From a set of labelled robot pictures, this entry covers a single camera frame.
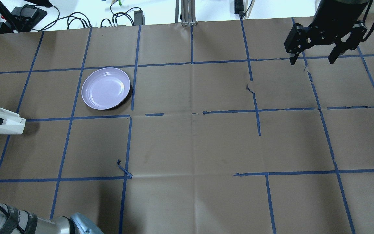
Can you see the aluminium frame post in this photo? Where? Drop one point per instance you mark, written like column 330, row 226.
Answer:
column 185, row 12

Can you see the black power adapter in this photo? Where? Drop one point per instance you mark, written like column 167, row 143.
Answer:
column 138, row 18

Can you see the white angular cup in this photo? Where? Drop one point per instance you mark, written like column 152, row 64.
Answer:
column 13, row 123

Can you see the lavender plate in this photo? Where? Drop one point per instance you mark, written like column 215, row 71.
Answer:
column 105, row 88

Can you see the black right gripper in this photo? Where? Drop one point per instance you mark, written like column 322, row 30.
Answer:
column 332, row 20

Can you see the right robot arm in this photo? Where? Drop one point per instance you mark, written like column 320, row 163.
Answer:
column 338, row 22

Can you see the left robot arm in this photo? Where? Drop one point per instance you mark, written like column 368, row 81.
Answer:
column 17, row 221

